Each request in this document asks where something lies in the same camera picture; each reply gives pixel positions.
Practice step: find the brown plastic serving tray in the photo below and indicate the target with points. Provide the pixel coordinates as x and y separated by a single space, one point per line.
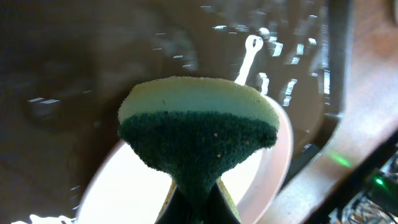
66 65

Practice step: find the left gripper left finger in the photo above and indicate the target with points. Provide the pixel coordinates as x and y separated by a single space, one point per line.
175 210

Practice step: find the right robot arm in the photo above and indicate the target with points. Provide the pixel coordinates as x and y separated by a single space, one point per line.
355 181

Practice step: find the white plate top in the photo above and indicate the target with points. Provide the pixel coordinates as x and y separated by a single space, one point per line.
124 190

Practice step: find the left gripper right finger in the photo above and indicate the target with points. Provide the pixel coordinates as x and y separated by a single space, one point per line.
217 208

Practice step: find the green yellow scrub sponge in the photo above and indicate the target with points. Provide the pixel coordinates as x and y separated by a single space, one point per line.
195 130

